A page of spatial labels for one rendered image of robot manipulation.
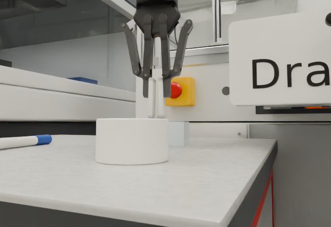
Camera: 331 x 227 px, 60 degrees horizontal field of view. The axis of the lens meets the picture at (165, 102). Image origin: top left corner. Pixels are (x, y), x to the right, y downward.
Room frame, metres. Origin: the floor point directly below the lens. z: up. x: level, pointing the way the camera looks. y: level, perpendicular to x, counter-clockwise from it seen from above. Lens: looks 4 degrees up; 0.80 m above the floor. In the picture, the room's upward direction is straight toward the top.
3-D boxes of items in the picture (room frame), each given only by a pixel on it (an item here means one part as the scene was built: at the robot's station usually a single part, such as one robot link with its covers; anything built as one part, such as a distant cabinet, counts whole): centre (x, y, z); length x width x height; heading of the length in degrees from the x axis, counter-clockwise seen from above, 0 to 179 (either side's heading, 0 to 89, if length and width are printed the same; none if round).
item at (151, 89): (0.50, 0.02, 0.84); 0.03 x 0.01 x 0.07; 171
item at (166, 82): (0.50, -0.01, 0.87); 0.03 x 0.01 x 0.05; 81
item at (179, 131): (0.51, 0.00, 0.78); 0.12 x 0.08 x 0.04; 172
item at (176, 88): (0.70, -0.02, 0.88); 0.04 x 0.03 x 0.04; 67
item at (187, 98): (0.73, -0.03, 0.88); 0.07 x 0.05 x 0.07; 67
